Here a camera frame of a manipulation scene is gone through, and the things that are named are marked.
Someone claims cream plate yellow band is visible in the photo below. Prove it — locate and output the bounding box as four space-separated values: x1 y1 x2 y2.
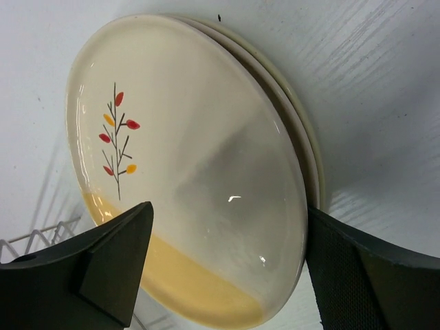
66 14 307 329

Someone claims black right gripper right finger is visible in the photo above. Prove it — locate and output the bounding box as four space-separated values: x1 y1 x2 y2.
308 207 439 329

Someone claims metal wire dish rack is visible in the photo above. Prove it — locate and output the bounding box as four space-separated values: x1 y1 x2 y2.
0 214 145 330

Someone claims cream plate green band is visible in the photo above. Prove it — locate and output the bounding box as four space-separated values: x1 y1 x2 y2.
172 14 320 208

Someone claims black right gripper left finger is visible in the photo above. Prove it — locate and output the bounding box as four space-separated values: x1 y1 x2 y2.
0 201 155 330

